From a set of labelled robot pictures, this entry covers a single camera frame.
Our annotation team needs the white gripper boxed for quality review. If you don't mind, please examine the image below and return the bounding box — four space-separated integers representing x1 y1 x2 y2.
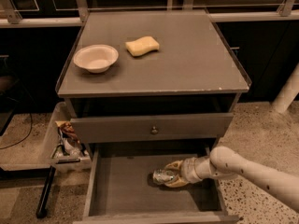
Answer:
164 158 202 189

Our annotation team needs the green white 7up can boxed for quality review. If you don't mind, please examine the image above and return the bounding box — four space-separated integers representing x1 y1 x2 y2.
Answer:
152 169 177 185

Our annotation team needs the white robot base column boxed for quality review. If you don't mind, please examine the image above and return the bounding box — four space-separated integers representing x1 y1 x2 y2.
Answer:
272 64 299 113

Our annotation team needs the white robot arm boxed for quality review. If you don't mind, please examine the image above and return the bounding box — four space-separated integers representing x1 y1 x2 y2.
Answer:
164 147 299 212

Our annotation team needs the grey top drawer with knob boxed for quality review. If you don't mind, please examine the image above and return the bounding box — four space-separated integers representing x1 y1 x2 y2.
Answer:
71 113 233 144

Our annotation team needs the open grey middle drawer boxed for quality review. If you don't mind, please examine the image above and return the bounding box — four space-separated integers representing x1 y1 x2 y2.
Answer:
74 140 238 224

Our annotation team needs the grey wooden drawer cabinet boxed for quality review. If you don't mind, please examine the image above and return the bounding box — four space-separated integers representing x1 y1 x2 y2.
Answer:
55 10 252 224

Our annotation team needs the clear plastic bin with clutter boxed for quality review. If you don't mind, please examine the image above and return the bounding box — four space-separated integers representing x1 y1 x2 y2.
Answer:
39 102 92 173

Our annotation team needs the yellow sponge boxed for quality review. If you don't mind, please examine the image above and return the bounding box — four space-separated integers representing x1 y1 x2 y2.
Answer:
125 36 160 57

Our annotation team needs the black metal leg with wheel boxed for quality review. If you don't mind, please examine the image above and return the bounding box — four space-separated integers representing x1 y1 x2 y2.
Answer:
36 166 56 218

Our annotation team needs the white paper bowl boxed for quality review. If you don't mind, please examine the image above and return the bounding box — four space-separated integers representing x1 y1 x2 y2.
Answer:
73 45 119 74

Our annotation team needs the black cable on floor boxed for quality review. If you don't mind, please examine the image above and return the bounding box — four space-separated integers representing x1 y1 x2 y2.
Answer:
0 109 34 151

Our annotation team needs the white horizontal rail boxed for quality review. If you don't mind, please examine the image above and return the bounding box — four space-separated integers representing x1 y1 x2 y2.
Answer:
0 9 299 28

